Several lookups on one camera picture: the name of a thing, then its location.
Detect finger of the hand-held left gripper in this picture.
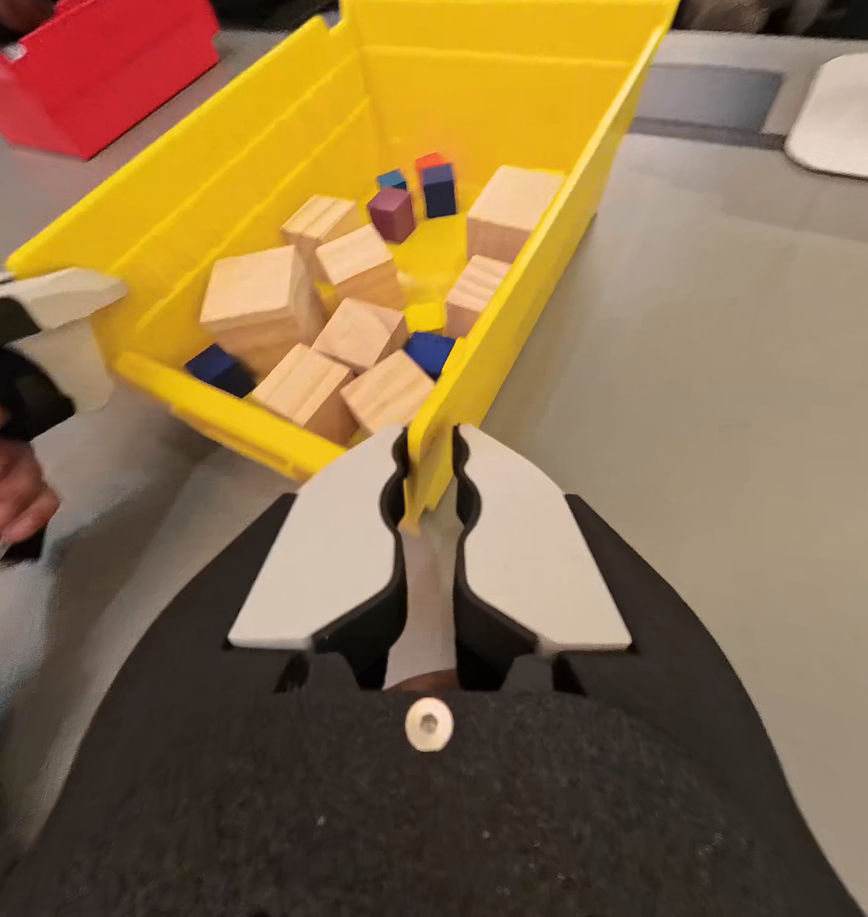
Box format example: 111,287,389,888
7,267,130,332

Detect person's left hand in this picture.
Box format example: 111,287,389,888
0,390,61,549

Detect pile of wooden coloured cubes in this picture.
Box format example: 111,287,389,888
185,152,565,447

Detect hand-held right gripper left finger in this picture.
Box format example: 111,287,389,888
227,424,411,692

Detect yellow plastic bin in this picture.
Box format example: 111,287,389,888
5,0,682,534

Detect red plastic bin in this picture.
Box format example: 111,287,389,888
0,0,221,162

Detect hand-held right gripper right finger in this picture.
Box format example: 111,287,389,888
451,423,634,692

